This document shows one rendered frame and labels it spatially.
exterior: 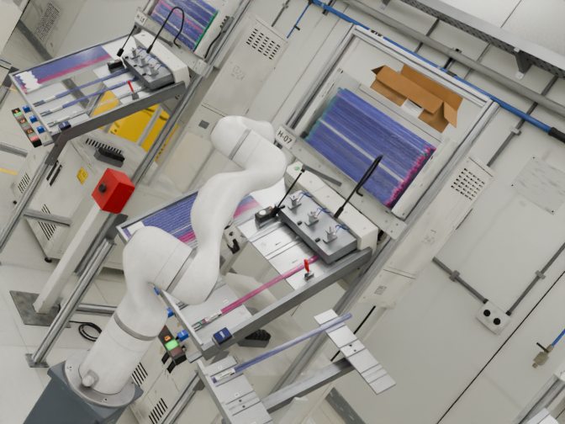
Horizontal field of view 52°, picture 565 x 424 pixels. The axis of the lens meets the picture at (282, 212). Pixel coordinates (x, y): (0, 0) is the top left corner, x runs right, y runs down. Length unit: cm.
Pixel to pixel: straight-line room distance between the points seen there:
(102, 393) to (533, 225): 261
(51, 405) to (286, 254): 98
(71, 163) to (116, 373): 203
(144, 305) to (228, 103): 206
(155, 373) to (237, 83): 161
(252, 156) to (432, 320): 231
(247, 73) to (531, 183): 171
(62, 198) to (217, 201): 200
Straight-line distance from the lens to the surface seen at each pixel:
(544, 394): 196
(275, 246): 218
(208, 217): 143
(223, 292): 207
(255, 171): 151
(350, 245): 212
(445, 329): 361
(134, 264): 138
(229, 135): 154
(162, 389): 253
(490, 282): 354
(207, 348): 193
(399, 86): 269
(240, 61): 325
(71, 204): 328
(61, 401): 157
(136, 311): 142
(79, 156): 334
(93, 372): 152
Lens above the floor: 160
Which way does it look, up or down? 12 degrees down
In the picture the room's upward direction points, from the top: 35 degrees clockwise
